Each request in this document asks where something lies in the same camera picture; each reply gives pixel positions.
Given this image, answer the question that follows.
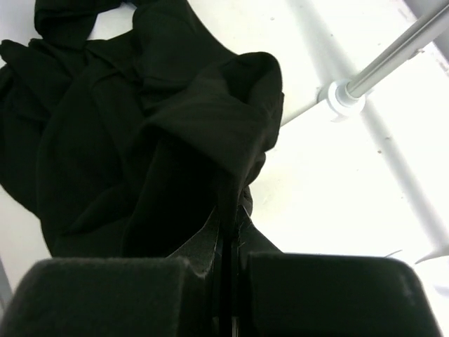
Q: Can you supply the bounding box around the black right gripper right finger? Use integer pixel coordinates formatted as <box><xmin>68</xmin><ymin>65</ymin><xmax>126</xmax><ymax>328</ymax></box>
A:
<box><xmin>235</xmin><ymin>208</ymin><xmax>442</xmax><ymax>336</ymax></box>

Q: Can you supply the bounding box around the white metal clothes rack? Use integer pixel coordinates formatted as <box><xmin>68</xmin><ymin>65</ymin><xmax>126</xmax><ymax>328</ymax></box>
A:
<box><xmin>280</xmin><ymin>1</ymin><xmax>448</xmax><ymax>263</ymax></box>

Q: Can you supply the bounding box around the black shirt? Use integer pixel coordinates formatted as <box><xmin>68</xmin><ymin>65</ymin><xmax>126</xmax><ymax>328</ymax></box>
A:
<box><xmin>1</xmin><ymin>1</ymin><xmax>283</xmax><ymax>258</ymax></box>

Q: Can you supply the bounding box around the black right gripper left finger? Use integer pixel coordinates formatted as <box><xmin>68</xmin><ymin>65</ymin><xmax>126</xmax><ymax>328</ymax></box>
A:
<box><xmin>1</xmin><ymin>209</ymin><xmax>222</xmax><ymax>336</ymax></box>

